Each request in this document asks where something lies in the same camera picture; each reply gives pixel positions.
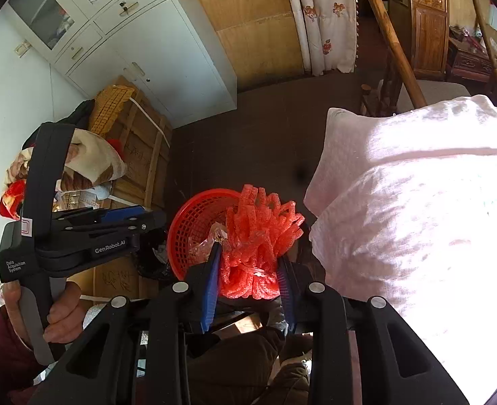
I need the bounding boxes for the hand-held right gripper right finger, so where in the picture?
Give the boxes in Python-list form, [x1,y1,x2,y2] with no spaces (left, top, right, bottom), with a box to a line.
[276,255,471,405]

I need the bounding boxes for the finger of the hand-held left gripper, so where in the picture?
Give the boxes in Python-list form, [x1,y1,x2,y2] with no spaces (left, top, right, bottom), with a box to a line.
[54,205,146,223]
[58,211,167,242]

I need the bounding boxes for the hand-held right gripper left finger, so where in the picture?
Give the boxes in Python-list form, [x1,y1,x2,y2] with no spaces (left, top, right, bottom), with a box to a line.
[33,242,224,405]

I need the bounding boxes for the red plastic basket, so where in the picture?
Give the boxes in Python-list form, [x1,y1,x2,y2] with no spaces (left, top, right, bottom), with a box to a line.
[167,188,249,281]

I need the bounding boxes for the red foam fruit net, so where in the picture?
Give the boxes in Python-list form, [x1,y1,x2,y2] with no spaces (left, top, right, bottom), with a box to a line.
[217,183,306,302]

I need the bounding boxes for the person's left forearm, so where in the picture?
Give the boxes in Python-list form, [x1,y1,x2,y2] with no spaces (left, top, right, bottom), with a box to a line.
[0,304,42,405]

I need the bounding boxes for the person's left hand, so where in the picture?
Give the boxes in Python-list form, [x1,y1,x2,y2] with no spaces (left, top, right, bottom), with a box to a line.
[4,280,86,344]

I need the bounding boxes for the black plastic bag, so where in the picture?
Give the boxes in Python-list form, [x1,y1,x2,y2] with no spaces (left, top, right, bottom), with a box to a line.
[136,225,179,281]

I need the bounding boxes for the printed blanket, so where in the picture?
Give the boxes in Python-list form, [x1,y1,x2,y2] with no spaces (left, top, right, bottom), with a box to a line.
[0,129,129,220]

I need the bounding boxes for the wooden crate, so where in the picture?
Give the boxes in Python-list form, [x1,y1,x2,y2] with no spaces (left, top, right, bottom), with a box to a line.
[69,75,173,300]

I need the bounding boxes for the person's dark clothing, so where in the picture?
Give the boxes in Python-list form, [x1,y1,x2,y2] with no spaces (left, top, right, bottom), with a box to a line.
[185,299,317,405]

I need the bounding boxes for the black cloth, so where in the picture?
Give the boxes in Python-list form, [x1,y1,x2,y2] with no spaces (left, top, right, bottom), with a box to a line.
[23,100,97,148]

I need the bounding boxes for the yellow woven mat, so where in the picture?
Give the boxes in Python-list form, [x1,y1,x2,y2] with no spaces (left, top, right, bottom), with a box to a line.
[89,85,134,133]

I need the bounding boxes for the pink floral tablecloth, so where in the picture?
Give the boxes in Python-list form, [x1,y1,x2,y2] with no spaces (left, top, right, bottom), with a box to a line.
[303,94,497,405]

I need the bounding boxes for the white metal cabinet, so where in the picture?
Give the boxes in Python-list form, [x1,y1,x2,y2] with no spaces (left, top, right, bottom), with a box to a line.
[8,0,237,129]

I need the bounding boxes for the wooden board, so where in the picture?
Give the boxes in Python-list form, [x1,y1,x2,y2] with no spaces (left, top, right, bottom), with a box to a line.
[181,0,312,91]

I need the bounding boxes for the white printed curtain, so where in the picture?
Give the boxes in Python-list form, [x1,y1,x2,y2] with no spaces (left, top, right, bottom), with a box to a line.
[280,0,359,77]

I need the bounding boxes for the dark wooden side table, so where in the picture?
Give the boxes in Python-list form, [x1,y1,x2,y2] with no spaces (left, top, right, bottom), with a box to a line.
[449,25,497,93]

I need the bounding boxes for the carved wooden cupboard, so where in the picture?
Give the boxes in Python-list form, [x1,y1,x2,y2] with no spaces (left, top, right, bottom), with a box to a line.
[407,0,449,81]

